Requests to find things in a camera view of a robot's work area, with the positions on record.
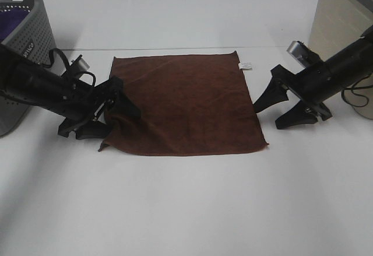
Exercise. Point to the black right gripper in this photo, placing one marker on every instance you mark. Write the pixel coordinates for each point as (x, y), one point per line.
(311, 86)

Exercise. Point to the beige plastic bin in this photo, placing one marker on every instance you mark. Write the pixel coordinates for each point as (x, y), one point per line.
(338, 23)

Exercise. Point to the grey perforated plastic basket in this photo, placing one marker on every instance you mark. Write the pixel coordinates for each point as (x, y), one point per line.
(33, 38)

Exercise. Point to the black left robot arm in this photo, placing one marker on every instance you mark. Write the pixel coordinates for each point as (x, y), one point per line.
(67, 89)

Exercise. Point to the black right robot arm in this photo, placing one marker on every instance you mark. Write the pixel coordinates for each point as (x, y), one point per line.
(348, 66)

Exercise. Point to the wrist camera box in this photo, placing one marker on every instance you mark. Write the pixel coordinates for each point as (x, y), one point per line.
(79, 65)
(299, 52)

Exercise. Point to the white towel label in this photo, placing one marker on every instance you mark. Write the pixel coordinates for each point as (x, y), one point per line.
(245, 65)

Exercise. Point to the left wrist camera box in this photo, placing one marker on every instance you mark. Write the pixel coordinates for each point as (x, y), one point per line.
(79, 65)

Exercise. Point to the brown towel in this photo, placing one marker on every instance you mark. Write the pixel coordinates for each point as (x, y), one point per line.
(191, 105)

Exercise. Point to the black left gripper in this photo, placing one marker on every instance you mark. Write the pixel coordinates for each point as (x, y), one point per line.
(81, 115)

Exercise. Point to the purple towel in basket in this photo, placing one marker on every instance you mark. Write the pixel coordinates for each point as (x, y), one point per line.
(10, 20)

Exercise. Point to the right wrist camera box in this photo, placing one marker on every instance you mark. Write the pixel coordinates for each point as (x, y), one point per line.
(299, 52)

